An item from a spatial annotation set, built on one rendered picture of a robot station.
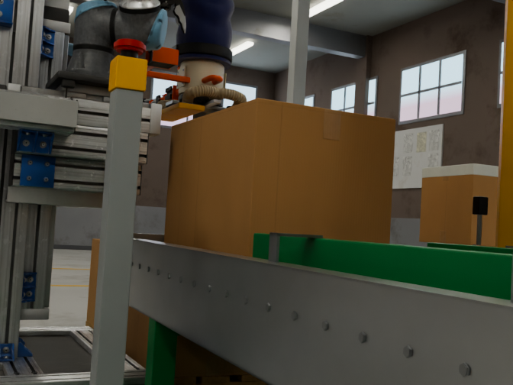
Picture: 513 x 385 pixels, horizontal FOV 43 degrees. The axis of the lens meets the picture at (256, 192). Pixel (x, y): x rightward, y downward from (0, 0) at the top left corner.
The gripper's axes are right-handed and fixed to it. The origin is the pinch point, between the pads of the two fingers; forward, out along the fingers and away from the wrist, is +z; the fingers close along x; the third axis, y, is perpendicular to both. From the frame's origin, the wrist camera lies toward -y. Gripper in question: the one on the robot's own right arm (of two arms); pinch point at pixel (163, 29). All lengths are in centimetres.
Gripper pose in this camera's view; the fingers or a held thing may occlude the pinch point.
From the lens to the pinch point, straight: 223.1
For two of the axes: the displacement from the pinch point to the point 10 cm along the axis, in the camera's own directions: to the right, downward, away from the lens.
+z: -0.6, 10.0, -0.5
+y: -4.5, 0.2, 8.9
